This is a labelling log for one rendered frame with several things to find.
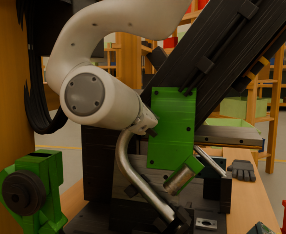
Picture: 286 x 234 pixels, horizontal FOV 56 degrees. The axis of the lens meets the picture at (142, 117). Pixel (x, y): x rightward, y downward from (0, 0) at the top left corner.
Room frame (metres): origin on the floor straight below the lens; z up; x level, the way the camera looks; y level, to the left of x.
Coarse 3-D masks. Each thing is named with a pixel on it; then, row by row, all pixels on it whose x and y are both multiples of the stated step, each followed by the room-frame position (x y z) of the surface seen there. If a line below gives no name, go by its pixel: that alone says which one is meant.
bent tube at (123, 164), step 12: (132, 132) 0.66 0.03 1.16; (120, 144) 0.65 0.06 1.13; (120, 156) 0.64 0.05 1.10; (120, 168) 0.64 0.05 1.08; (132, 168) 0.64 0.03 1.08; (132, 180) 0.62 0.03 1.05; (144, 180) 0.63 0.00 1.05; (144, 192) 0.60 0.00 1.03; (156, 204) 0.59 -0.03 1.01; (168, 216) 0.57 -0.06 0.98
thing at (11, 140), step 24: (0, 0) 0.57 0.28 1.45; (0, 24) 0.57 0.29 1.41; (24, 24) 0.64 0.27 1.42; (0, 48) 0.56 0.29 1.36; (24, 48) 0.63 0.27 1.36; (0, 72) 0.56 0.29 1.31; (24, 72) 0.62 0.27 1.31; (0, 96) 0.55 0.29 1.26; (0, 120) 0.54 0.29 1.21; (24, 120) 0.61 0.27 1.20; (0, 144) 0.54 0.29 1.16; (24, 144) 0.61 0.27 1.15; (0, 168) 0.53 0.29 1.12; (0, 216) 0.52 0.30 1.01
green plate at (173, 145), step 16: (160, 96) 0.69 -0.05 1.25; (176, 96) 0.68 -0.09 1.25; (192, 96) 0.67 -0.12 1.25; (160, 112) 0.68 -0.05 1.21; (176, 112) 0.67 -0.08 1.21; (192, 112) 0.66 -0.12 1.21; (160, 128) 0.67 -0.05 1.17; (176, 128) 0.66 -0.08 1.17; (192, 128) 0.65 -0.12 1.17; (160, 144) 0.66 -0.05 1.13; (176, 144) 0.65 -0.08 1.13; (192, 144) 0.64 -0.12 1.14; (160, 160) 0.65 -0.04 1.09; (176, 160) 0.64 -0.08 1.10
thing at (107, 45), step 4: (104, 44) 9.60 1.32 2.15; (108, 44) 9.52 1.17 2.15; (104, 48) 9.55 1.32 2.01; (108, 48) 9.52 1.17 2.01; (112, 48) 9.50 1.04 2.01; (108, 52) 9.52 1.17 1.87; (112, 52) 9.94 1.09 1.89; (108, 56) 9.52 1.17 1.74; (112, 56) 9.94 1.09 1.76; (108, 60) 9.52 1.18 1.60; (112, 60) 9.94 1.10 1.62; (96, 64) 9.77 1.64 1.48; (100, 64) 9.64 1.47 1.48; (104, 64) 9.61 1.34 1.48; (108, 64) 9.52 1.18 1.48; (112, 64) 9.55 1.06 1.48; (108, 68) 9.52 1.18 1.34; (112, 68) 9.94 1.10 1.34; (108, 72) 9.52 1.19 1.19; (112, 72) 9.94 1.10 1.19
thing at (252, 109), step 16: (208, 0) 3.88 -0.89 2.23; (192, 16) 3.95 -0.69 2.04; (176, 32) 5.14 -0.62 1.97; (256, 80) 3.07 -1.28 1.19; (272, 80) 3.22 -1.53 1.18; (256, 96) 3.08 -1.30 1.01; (272, 96) 3.31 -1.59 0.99; (224, 112) 3.44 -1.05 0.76; (240, 112) 3.23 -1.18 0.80; (256, 112) 3.27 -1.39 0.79; (272, 112) 3.30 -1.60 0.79; (272, 128) 3.28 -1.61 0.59; (272, 144) 3.26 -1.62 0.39; (272, 160) 3.27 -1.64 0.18
